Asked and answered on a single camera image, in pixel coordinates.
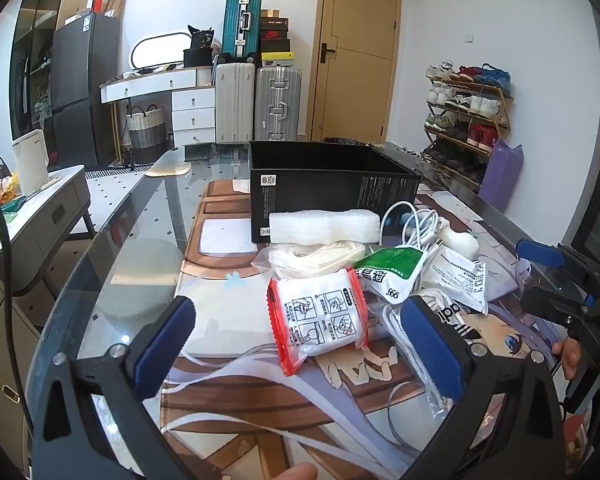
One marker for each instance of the white foam block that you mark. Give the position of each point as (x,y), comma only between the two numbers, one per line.
(325,227)

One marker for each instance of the purple bag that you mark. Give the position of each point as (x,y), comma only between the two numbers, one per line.
(500,180)

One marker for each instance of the person's left hand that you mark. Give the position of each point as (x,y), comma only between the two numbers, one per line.
(292,472)

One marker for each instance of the printed desk mat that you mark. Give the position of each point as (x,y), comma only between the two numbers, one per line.
(240,390)

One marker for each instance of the black cardboard box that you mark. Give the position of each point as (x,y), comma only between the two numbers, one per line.
(320,195)

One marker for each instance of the wooden door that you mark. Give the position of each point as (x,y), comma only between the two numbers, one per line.
(360,85)

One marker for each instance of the white printed packet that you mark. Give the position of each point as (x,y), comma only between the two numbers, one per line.
(455,275)

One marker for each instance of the black fridge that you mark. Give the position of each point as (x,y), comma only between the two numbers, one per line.
(82,80)

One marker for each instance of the white suitcase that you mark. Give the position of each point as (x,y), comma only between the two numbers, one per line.
(235,102)

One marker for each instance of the teal suitcase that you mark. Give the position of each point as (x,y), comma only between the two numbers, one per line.
(240,22)

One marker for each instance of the gold paper clip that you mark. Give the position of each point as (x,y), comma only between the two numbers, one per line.
(10,393)

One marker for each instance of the grey side table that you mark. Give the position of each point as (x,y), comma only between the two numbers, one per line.
(45,230)

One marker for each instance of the red and black shoe box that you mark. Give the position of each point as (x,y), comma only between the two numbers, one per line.
(274,41)

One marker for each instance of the green and white packet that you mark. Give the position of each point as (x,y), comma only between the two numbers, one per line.
(395,270)

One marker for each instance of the dark glass wardrobe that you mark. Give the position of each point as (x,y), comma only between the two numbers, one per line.
(35,35)

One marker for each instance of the rows of sneakers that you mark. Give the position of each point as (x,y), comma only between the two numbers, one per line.
(460,105)

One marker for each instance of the black bag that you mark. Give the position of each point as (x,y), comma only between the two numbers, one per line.
(200,50)

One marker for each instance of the brown cardboard box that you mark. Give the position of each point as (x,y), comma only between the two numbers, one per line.
(116,0)

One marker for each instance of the clear striped-logo plastic bag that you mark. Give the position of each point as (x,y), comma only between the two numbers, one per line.
(467,330)

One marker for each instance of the brown shoe box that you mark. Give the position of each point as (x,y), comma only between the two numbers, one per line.
(270,13)

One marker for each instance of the black and yellow shoe box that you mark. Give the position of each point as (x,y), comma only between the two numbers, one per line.
(275,59)

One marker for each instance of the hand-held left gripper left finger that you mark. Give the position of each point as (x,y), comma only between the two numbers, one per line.
(165,342)

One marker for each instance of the silver suitcase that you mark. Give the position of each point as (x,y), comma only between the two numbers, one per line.
(277,102)

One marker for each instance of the white vanity desk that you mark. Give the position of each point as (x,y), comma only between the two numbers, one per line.
(190,110)

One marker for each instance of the woven basket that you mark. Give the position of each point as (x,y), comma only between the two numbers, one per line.
(146,130)

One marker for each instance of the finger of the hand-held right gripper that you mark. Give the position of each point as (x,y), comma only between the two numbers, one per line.
(540,254)
(550,302)

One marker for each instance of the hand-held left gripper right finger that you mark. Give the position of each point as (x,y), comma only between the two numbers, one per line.
(430,347)

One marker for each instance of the person's right hand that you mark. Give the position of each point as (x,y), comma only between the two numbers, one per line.
(571,357)

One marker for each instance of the oval mirror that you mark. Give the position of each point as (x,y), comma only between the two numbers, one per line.
(162,50)

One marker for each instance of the wooden shoe rack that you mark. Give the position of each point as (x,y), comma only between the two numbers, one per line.
(502,94)

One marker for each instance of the red-edged white packet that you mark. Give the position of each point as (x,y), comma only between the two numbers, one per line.
(320,315)

